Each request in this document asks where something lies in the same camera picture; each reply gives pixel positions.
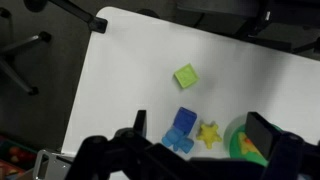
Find green bowl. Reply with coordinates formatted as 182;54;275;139
224;115;268;166

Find yellow orange star toy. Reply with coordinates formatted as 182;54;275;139
196;123;222;149

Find dark blue toy cube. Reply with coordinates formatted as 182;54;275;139
173;107;197;134

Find black office chair base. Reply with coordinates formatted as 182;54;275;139
0;7;53;97

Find yellow orange toy in bowl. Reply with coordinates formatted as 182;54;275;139
238;132;261;156

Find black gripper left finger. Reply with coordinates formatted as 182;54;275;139
133;110;147;137

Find box of colourful toys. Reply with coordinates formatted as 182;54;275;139
0;136;37;180

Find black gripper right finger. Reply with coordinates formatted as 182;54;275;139
245;112;283;159

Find lime green toy cube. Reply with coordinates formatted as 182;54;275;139
174;64;199;89

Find black table leg clamp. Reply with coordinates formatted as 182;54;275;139
23;0;109;34

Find silver metal bracket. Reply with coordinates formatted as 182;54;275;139
17;149;74;180

